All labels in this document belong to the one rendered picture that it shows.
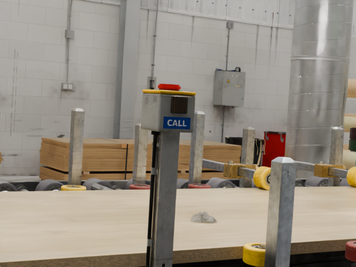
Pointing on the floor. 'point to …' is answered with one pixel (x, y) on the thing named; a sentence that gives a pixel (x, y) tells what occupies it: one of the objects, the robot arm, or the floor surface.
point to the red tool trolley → (273, 147)
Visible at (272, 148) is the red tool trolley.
